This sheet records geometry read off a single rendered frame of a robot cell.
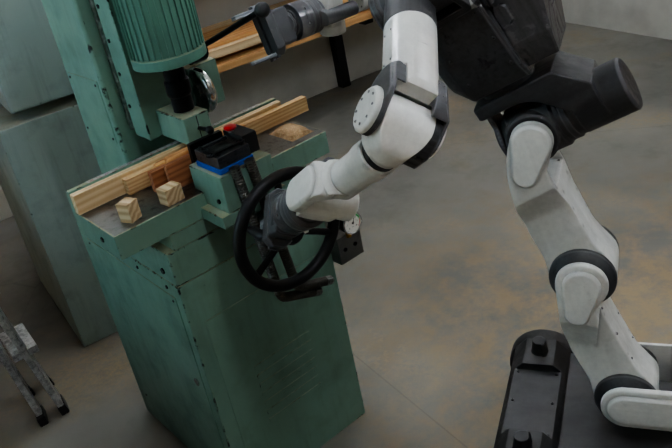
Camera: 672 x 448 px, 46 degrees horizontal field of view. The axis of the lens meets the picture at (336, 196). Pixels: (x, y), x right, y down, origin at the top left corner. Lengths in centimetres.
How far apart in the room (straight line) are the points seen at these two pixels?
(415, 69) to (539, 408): 115
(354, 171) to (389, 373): 139
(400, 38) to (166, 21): 68
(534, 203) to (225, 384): 89
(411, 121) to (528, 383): 115
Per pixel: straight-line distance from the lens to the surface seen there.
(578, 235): 178
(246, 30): 418
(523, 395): 218
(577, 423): 214
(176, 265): 186
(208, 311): 195
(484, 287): 290
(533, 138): 164
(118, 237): 177
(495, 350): 262
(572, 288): 180
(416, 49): 127
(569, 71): 163
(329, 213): 142
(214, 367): 203
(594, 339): 192
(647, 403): 199
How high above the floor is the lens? 166
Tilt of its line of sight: 27 degrees down
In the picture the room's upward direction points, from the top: 11 degrees counter-clockwise
